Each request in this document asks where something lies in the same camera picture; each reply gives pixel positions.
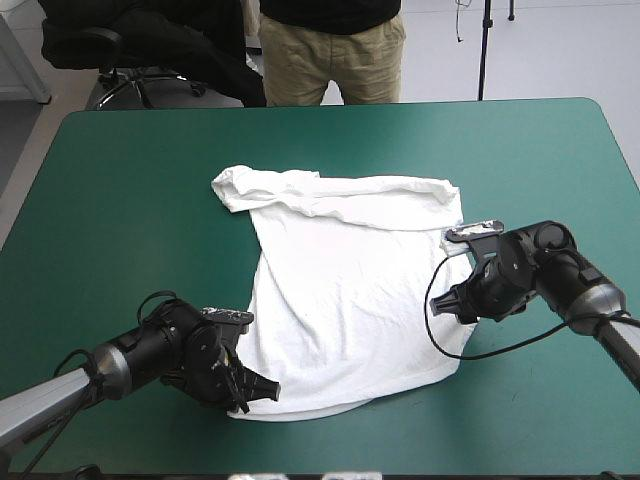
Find person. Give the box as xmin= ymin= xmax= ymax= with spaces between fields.
xmin=258 ymin=0 xmax=407 ymax=108

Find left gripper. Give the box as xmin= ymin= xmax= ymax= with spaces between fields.
xmin=180 ymin=318 xmax=283 ymax=411

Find white T-shirt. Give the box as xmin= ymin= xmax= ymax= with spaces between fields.
xmin=209 ymin=164 xmax=477 ymax=423

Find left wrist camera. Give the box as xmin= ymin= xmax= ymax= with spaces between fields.
xmin=201 ymin=307 xmax=255 ymax=335

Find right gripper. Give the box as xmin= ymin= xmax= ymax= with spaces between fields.
xmin=427 ymin=233 xmax=541 ymax=322

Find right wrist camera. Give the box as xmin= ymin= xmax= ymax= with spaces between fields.
xmin=442 ymin=218 xmax=506 ymax=257

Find black office chair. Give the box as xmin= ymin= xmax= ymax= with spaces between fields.
xmin=38 ymin=0 xmax=268 ymax=111

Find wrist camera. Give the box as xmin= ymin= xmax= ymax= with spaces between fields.
xmin=201 ymin=307 xmax=255 ymax=335
xmin=442 ymin=218 xmax=506 ymax=257

